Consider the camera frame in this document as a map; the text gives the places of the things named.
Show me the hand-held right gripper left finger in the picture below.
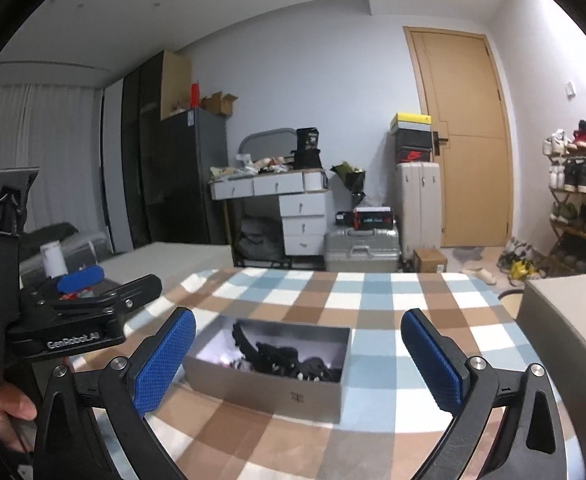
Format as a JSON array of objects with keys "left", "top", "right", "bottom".
[{"left": 33, "top": 306, "right": 197, "bottom": 480}]

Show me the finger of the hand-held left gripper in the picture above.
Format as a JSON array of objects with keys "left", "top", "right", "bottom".
[
  {"left": 55, "top": 266, "right": 106, "bottom": 302},
  {"left": 85, "top": 274, "right": 162, "bottom": 322}
]

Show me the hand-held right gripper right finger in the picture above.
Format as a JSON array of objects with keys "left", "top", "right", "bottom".
[{"left": 400, "top": 308, "right": 568, "bottom": 480}]

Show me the black toothed hair band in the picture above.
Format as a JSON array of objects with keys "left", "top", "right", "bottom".
[{"left": 232, "top": 321, "right": 261, "bottom": 366}]

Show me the grey storage box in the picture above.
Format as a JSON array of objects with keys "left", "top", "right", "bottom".
[{"left": 183, "top": 316, "right": 352, "bottom": 423}]

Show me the person's left hand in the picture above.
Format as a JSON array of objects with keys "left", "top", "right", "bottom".
[{"left": 0, "top": 376, "right": 38, "bottom": 442}]

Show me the white cylinder humidifier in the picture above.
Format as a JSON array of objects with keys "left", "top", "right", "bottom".
[{"left": 40, "top": 241, "right": 68, "bottom": 278}]

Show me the dark cloth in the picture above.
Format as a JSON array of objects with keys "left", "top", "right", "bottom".
[{"left": 20, "top": 222, "right": 78, "bottom": 251}]

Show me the grey upholstered bench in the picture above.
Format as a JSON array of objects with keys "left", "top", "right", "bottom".
[{"left": 98, "top": 242, "right": 234, "bottom": 291}]

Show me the checked blanket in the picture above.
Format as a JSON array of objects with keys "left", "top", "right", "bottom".
[{"left": 73, "top": 267, "right": 586, "bottom": 480}]

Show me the beige slipper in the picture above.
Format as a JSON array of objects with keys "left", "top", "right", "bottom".
[{"left": 463, "top": 266, "right": 498, "bottom": 286}]

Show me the small cardboard box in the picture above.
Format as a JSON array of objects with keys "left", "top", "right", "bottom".
[{"left": 414, "top": 248, "right": 448, "bottom": 274}]

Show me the silver suitcase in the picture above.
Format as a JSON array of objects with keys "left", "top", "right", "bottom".
[{"left": 324, "top": 227, "right": 402, "bottom": 273}]

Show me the pile of yellow-green shoes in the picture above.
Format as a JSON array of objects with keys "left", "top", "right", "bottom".
[{"left": 498, "top": 240, "right": 548, "bottom": 281}]

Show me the dark grey refrigerator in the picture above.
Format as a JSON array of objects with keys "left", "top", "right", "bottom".
[{"left": 160, "top": 107, "right": 228, "bottom": 246}]

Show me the dark bag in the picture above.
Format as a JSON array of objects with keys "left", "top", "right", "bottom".
[{"left": 238, "top": 215, "right": 288, "bottom": 266}]

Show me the grey upholstered seat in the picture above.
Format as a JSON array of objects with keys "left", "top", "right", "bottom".
[{"left": 515, "top": 277, "right": 586, "bottom": 411}]

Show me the black wardrobe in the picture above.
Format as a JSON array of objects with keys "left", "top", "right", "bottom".
[{"left": 121, "top": 50, "right": 194, "bottom": 248}]

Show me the white suitcase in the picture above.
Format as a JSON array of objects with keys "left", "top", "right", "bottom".
[{"left": 395, "top": 161, "right": 442, "bottom": 261}]

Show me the white curtain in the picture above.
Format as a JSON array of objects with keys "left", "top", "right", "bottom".
[{"left": 0, "top": 82, "right": 106, "bottom": 261}]

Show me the black and red box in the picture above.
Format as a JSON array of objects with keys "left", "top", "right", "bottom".
[{"left": 352, "top": 206, "right": 396, "bottom": 231}]

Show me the pile of desk clutter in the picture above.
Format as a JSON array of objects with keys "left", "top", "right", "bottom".
[{"left": 210, "top": 155, "right": 298, "bottom": 181}]

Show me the white desk with drawers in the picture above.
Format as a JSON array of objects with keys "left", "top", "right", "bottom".
[{"left": 210, "top": 169, "right": 330, "bottom": 258}]

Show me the wooden shoe rack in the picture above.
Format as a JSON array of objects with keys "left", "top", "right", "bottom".
[{"left": 543, "top": 120, "right": 586, "bottom": 276}]

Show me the dark green bouquet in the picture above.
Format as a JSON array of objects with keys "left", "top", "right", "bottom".
[{"left": 329, "top": 161, "right": 367, "bottom": 206}]

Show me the open cardboard box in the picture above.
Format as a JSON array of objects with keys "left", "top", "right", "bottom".
[{"left": 200, "top": 91, "right": 238, "bottom": 117}]

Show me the black shoe box red logo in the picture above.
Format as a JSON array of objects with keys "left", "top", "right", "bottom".
[{"left": 395, "top": 147, "right": 432, "bottom": 163}]

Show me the tall flat cardboard sheet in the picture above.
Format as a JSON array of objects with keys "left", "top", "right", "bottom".
[{"left": 160, "top": 50, "right": 194, "bottom": 121}]

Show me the dark grey shoe box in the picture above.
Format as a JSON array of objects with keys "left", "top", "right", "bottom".
[{"left": 390, "top": 129, "right": 432, "bottom": 150}]

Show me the black hat box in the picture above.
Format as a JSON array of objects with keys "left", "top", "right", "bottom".
[{"left": 293, "top": 127, "right": 322, "bottom": 171}]

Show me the wooden door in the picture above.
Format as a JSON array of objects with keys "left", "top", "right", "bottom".
[{"left": 404, "top": 26, "right": 514, "bottom": 248}]

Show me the collection of sneakers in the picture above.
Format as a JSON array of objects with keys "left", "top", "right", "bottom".
[{"left": 543, "top": 119, "right": 586, "bottom": 241}]

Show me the yellow shoe box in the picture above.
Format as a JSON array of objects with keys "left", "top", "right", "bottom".
[{"left": 390, "top": 112, "right": 432, "bottom": 131}]

